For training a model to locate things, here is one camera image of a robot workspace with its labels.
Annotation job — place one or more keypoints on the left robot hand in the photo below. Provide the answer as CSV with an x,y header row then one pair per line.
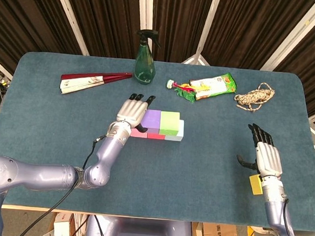
x,y
131,110

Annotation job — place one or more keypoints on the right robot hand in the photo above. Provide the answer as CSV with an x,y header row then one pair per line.
x,y
268,158

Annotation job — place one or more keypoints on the purple foam cube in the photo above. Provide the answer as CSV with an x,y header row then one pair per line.
x,y
152,120

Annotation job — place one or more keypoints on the pink foam cube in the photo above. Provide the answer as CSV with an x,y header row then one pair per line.
x,y
138,134

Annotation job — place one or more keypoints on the green foam cube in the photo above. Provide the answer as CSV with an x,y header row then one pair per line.
x,y
170,123

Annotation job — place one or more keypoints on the light blue foam cube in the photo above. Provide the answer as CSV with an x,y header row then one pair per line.
x,y
176,137

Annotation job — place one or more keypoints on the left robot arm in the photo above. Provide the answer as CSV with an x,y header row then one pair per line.
x,y
48,175

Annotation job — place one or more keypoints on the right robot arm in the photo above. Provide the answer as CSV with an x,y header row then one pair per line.
x,y
275,212

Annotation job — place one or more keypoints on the yellow block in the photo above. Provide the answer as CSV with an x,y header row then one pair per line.
x,y
256,185

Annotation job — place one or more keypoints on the red foam cube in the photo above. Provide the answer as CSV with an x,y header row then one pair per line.
x,y
156,136

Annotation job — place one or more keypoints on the green glass bottle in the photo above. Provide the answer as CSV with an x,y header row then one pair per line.
x,y
144,68

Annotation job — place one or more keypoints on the folded red paper fan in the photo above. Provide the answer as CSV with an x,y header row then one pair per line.
x,y
81,84

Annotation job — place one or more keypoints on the blue felt table mat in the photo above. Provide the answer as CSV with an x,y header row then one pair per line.
x,y
169,178

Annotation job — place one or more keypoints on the green snack packet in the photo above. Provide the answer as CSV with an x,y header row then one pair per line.
x,y
214,85

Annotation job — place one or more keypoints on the brown pleated curtain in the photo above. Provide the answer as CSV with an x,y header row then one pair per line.
x,y
105,17

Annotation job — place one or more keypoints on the grey robot torso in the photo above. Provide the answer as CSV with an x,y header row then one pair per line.
x,y
138,232

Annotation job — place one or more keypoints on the white cardboard box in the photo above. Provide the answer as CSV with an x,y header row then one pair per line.
x,y
61,228

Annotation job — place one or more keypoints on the white frame bar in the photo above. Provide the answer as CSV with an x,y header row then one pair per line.
x,y
145,3
207,27
70,14
292,38

